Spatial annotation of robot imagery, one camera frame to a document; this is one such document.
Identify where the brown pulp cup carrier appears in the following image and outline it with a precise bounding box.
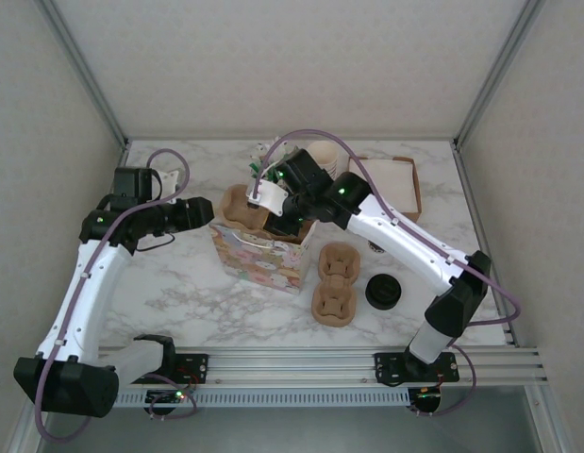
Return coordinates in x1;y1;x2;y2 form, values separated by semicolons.
310;242;364;329
219;184;274;236

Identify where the cartoon print paper gift bag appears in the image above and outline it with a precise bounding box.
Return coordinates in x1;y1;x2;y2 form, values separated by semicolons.
209;162;319;297

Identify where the white paper napkin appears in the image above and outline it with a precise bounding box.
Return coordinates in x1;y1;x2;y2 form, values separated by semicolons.
350;158;415;211

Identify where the brown cardboard tray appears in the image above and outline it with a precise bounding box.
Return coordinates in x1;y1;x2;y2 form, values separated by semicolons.
346;155;424;223

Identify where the black plastic cup lid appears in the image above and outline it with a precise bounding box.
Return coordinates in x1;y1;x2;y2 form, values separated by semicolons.
365;273;405;311

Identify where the small control circuit board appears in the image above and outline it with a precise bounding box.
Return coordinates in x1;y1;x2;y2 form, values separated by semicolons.
413;386;442;407
144;389;189;407

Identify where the aluminium corner post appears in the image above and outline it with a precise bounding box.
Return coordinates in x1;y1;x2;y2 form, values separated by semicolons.
39;0;130;150
452;0;547;152

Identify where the grey slotted cable duct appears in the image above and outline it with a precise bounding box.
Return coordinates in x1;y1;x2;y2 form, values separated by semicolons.
116;387;413;408

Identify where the aluminium frame bar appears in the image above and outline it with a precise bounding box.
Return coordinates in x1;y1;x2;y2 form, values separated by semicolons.
526;386;572;453

